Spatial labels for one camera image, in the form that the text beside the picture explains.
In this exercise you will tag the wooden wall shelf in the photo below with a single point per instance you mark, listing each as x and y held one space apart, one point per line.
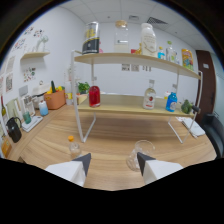
35 55

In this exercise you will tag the grey wall poster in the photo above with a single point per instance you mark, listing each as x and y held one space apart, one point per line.
147 68
135 68
125 67

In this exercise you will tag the clear bottle red label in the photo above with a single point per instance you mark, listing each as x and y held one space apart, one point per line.
149 99

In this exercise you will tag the orange basket with fruit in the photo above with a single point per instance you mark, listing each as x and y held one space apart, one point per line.
55 100

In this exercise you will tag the white blue small bottle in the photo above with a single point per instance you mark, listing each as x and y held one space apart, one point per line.
43 109

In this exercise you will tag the small green plant ornament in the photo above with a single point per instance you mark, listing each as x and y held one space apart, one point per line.
186 106

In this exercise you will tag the red liquid bottle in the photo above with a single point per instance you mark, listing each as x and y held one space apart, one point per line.
94 97

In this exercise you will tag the black kettle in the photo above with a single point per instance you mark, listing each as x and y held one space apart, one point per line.
14 130

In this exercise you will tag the clear glass with ice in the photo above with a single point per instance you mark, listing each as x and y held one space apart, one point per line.
144 147

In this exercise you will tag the dark ceiling air vent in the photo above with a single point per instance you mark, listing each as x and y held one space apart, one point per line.
156 20

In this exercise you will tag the white kitchen scale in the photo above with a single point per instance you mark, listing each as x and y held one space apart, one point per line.
33 124

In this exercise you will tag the black chair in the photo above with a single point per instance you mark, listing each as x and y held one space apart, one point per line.
215 133

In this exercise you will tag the clear bottle green cap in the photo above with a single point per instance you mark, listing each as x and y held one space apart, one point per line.
170 52

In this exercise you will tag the green potted plant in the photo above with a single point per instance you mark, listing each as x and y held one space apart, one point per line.
83 87

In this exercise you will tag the clear bottle orange cap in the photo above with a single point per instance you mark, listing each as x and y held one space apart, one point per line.
74 150

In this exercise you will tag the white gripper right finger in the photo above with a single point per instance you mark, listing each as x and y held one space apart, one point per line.
156 168

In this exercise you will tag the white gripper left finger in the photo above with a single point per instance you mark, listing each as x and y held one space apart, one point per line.
71 170

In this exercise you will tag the brown door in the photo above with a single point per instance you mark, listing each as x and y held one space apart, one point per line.
206 86

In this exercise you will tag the white countertop appliance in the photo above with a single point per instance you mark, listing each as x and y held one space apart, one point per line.
40 88

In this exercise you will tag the tall silver black can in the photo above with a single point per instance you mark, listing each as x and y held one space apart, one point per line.
90 40

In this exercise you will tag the green small cup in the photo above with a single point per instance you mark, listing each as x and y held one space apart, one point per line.
27 118

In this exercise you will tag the square ceiling vent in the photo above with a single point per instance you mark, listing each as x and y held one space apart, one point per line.
134 17

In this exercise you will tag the white milk bottle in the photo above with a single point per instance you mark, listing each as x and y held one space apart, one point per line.
148 41

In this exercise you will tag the yellow orange drink can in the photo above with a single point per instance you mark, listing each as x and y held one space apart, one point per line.
187 60

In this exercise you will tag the white-frame wooden two-tier shelf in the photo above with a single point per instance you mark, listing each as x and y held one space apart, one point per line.
126 106

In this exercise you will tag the white notebook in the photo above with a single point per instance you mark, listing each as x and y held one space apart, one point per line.
194 127

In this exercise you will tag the blue liquid bottle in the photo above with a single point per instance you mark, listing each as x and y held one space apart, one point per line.
171 102

